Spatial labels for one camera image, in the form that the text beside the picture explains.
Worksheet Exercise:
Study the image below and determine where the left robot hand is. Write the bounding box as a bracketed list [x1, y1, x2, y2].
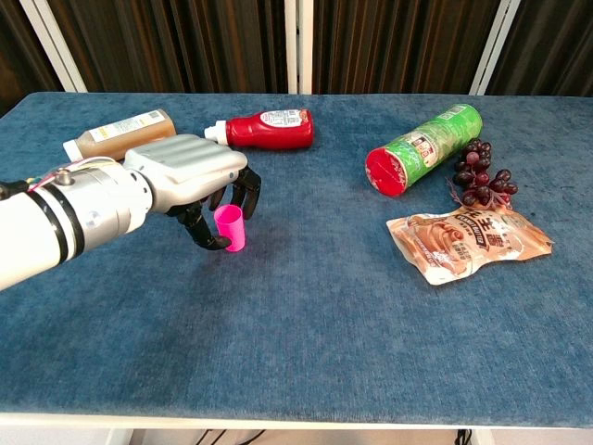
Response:
[122, 133, 263, 251]

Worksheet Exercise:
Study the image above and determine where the pink plastic cup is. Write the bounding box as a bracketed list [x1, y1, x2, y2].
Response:
[213, 205, 246, 253]

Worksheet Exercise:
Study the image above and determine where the brown juice bottle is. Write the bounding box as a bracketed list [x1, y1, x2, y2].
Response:
[62, 108, 179, 162]

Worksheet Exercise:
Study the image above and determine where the red ketchup bottle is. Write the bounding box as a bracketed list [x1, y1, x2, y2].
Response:
[203, 108, 315, 150]

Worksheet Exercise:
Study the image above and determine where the blue table cloth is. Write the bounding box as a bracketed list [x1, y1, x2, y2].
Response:
[0, 91, 593, 427]

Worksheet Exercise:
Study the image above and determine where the green chips can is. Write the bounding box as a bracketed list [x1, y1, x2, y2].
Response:
[364, 103, 484, 198]

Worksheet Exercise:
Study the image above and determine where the orange peanut snack pouch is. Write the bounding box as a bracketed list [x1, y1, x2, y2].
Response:
[385, 207, 556, 286]

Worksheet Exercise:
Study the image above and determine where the dark red grape bunch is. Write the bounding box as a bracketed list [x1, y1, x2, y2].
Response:
[447, 138, 519, 209]

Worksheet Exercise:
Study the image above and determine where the white screen frame post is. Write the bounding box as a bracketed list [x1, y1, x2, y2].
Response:
[284, 0, 315, 95]
[467, 0, 524, 96]
[18, 0, 89, 94]

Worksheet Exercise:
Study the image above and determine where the white table frame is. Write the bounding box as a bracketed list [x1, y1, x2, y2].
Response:
[0, 411, 593, 445]

